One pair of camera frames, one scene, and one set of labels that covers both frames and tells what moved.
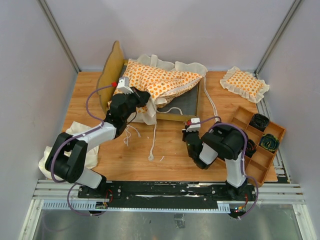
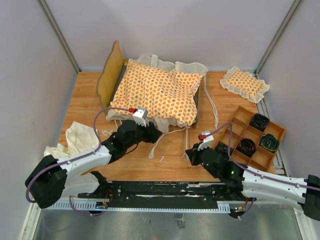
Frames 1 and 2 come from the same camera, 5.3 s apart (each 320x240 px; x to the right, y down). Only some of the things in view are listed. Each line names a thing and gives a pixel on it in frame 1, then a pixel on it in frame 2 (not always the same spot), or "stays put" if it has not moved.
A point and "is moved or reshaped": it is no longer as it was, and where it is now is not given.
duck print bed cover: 162,79 is moved or reshaped
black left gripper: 142,97 to 152,133
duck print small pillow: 245,84 stays put
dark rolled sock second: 269,142 stays put
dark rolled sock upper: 259,121 stays put
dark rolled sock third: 251,148 stays put
